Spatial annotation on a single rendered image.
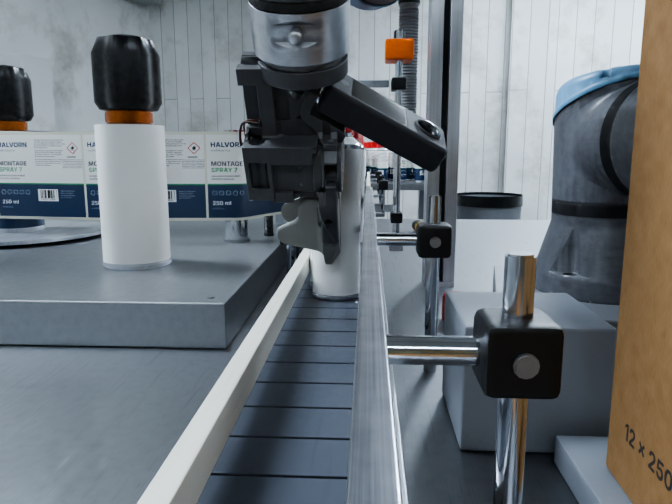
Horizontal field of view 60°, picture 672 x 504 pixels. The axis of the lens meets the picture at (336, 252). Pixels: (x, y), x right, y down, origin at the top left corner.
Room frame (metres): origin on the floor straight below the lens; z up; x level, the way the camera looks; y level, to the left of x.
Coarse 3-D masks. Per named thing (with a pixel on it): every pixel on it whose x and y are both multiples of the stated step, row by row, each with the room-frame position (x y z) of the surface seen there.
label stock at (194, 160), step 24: (168, 144) 0.98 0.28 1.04; (192, 144) 0.98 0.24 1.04; (216, 144) 0.98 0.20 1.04; (168, 168) 0.98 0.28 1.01; (192, 168) 0.98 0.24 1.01; (216, 168) 0.98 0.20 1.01; (240, 168) 0.99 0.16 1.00; (168, 192) 0.98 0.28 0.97; (192, 192) 0.98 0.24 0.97; (216, 192) 0.98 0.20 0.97; (240, 192) 0.99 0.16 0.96; (192, 216) 0.98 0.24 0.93; (216, 216) 0.98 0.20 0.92; (240, 216) 0.99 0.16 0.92; (264, 216) 1.04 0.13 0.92
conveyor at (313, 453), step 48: (288, 336) 0.47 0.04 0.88; (336, 336) 0.47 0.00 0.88; (288, 384) 0.37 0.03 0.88; (336, 384) 0.37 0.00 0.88; (240, 432) 0.30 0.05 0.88; (288, 432) 0.30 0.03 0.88; (336, 432) 0.30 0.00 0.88; (240, 480) 0.26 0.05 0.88; (288, 480) 0.26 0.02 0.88; (336, 480) 0.26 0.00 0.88
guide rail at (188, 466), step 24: (288, 288) 0.50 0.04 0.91; (264, 312) 0.42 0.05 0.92; (288, 312) 0.49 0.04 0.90; (264, 336) 0.37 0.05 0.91; (240, 360) 0.32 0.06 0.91; (264, 360) 0.37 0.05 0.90; (216, 384) 0.29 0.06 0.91; (240, 384) 0.30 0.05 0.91; (216, 408) 0.26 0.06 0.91; (240, 408) 0.29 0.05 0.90; (192, 432) 0.24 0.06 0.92; (216, 432) 0.25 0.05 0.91; (168, 456) 0.22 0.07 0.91; (192, 456) 0.22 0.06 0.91; (216, 456) 0.24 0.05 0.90; (168, 480) 0.20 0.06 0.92; (192, 480) 0.21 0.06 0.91
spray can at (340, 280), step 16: (352, 144) 0.60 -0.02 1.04; (352, 160) 0.60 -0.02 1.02; (352, 176) 0.60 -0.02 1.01; (352, 192) 0.60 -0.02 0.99; (352, 208) 0.60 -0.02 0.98; (352, 224) 0.60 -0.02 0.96; (352, 240) 0.60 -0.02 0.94; (320, 256) 0.60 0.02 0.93; (352, 256) 0.60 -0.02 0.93; (320, 272) 0.60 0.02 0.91; (336, 272) 0.59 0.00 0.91; (352, 272) 0.60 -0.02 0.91; (320, 288) 0.60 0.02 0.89; (336, 288) 0.59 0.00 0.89; (352, 288) 0.60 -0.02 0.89
